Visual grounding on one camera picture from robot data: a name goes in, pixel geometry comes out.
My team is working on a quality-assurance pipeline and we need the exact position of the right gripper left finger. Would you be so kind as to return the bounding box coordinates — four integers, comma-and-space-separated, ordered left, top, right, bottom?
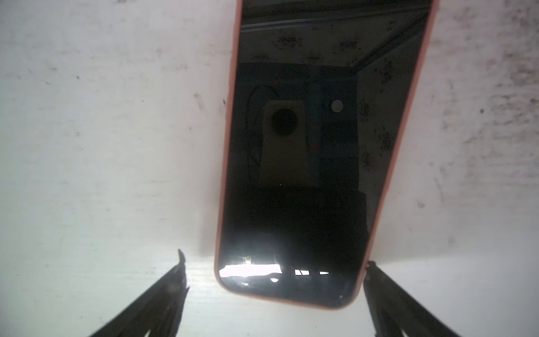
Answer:
91, 251, 189, 337

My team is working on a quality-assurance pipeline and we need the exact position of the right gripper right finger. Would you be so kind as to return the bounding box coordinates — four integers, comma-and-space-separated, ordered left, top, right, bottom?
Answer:
363, 261, 457, 337

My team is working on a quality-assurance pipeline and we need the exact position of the pink-cased phone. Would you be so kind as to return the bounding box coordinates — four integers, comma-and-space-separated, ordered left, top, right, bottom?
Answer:
215, 1, 438, 310

